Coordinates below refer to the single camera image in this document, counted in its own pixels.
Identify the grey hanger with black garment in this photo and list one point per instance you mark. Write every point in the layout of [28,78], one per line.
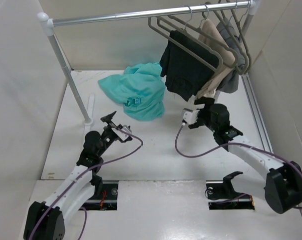
[188,36]

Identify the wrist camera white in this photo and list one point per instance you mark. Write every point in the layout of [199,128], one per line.
[123,132]
[189,116]

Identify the silver clothes rack frame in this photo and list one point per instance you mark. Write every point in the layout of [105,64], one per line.
[48,24]

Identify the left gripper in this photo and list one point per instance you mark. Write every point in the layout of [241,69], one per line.
[110,124]

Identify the grey hanging garment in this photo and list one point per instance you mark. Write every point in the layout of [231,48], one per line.
[230,83]

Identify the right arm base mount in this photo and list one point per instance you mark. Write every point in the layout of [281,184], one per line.
[222,196]

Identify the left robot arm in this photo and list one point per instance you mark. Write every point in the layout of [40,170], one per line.
[47,220]

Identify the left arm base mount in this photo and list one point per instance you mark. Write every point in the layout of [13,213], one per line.
[104,199]

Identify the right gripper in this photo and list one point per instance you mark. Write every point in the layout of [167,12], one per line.
[207,102]

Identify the black hanging garment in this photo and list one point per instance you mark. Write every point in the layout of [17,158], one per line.
[184,74]

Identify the beige hanging garment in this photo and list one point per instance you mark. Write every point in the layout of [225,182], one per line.
[210,86]

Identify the teal t shirt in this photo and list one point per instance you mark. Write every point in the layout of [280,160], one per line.
[139,89]

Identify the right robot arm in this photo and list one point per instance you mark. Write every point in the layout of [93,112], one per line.
[281,186]

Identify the aluminium rail right side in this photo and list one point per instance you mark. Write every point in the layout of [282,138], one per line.
[257,115]

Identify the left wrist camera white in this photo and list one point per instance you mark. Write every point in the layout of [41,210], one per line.
[123,132]

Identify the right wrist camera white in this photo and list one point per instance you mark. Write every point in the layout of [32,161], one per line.
[189,116]

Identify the grey hanger with beige garment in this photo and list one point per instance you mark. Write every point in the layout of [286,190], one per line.
[215,32]

